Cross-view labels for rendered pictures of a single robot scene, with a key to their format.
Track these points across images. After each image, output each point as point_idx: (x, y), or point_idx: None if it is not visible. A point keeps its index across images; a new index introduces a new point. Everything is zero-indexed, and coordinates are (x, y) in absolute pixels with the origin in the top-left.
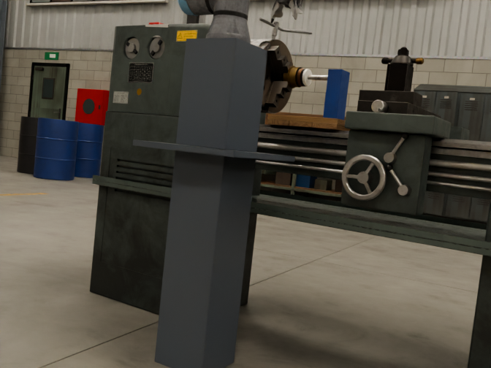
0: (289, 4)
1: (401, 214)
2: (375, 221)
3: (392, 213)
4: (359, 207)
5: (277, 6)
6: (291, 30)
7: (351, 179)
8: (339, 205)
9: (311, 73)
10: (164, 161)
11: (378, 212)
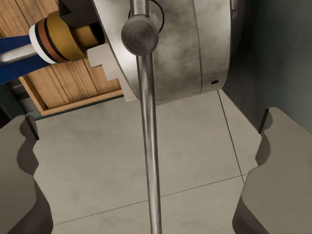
0: (13, 212)
1: (70, 110)
2: None
3: (76, 108)
4: (102, 101)
5: (274, 198)
6: (144, 149)
7: None
8: (120, 96)
9: (45, 60)
10: None
11: (88, 105)
